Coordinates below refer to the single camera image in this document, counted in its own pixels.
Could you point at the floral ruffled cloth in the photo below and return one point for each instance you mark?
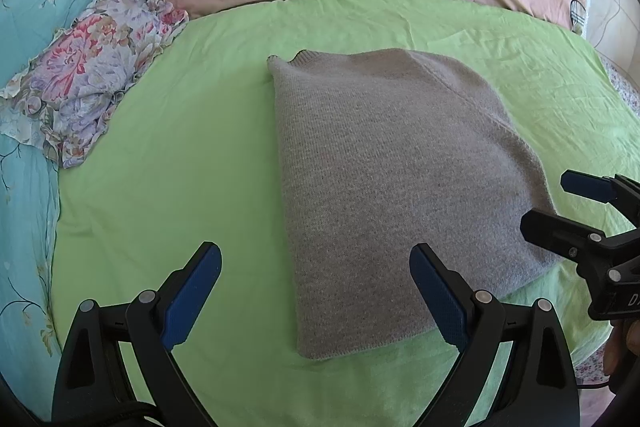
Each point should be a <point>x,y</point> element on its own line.
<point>95,72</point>

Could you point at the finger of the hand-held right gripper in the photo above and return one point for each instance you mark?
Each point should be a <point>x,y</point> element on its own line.
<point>555,227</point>
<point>582,186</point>

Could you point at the grey knitted sweater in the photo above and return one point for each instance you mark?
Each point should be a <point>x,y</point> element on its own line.
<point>390,187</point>

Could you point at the green bed sheet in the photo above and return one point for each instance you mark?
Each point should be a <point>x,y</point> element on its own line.
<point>200,147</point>

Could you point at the white patterned mattress cover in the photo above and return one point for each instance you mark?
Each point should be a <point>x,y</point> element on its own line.
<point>627,79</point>

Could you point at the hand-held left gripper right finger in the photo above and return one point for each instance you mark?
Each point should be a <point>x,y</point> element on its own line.
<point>440,294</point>

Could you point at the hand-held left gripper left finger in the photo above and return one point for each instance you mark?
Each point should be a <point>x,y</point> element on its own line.
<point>192,292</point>

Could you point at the person's right hand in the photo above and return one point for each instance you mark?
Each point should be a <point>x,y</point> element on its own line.
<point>622,347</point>

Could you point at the light blue floral sheet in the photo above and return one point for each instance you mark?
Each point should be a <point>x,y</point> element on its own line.
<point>30,227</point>

